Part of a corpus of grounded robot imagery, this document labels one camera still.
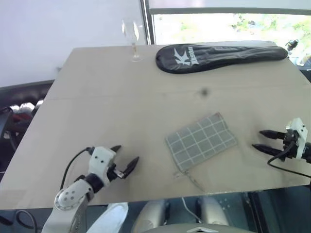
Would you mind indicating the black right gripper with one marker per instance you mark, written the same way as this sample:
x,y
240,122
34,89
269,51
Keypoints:
x,y
290,145

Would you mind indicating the black racket cover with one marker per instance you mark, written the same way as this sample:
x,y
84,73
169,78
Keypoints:
x,y
218,58

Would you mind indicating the silver robot right leg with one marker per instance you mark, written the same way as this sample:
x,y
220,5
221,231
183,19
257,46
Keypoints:
x,y
212,213

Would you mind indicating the white rounded robot shell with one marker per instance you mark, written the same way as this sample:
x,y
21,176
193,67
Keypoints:
x,y
111,218

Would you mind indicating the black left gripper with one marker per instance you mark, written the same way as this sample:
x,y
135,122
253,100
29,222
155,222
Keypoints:
x,y
112,172

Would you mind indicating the silver robot leg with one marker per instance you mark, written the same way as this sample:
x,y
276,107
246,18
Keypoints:
x,y
151,216
212,213

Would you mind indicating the grey checked cloth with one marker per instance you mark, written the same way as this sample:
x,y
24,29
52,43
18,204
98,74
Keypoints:
x,y
201,140

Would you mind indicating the dark window frame post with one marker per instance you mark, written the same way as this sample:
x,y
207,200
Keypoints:
x,y
148,21

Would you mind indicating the clear wine glass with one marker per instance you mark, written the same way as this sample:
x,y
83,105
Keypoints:
x,y
133,34

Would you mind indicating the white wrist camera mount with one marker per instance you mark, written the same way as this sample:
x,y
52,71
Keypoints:
x,y
100,157
298,128

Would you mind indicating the silver robot left leg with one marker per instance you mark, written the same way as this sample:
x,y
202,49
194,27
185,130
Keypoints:
x,y
151,216

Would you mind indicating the red and silver clutter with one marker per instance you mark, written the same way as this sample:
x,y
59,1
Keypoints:
x,y
23,111

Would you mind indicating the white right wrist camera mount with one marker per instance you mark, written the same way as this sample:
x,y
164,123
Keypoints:
x,y
298,128

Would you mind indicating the small black device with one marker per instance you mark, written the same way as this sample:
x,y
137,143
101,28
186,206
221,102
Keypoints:
x,y
292,44

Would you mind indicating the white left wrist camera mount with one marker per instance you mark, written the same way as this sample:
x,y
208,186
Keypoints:
x,y
100,157

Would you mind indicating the dark metal table frame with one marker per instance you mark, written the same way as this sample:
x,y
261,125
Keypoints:
x,y
255,211

